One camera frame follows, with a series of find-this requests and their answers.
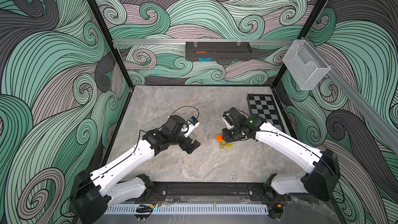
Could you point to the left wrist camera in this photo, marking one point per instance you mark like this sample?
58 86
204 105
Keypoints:
190 124

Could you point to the clear plastic wall bin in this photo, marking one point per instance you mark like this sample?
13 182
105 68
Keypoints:
305 64

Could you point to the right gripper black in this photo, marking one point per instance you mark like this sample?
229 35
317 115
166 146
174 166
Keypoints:
227 136

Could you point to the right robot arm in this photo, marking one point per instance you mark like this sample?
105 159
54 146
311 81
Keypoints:
320 168

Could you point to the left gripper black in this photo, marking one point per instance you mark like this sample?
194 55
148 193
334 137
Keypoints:
184 147

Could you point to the aluminium wall rail right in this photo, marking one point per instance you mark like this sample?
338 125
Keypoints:
343 75

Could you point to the orange 2x4 brick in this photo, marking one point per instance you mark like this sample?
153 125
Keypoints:
219 138

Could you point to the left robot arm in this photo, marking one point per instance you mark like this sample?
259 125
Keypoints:
94 192

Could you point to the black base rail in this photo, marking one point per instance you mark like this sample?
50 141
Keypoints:
260 192

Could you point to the aluminium wall rail back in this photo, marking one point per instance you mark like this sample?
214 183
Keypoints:
157 41

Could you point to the white slotted cable duct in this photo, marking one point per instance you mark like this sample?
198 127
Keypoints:
193 209

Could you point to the checkerboard mat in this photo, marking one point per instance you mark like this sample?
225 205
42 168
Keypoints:
265 106

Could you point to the aluminium wall rail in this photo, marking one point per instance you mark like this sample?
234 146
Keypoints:
343 75
157 41

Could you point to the large lime 2x4 brick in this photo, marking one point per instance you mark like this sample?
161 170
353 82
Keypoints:
224 145

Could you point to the black wall tray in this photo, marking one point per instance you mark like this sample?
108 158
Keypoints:
219 52

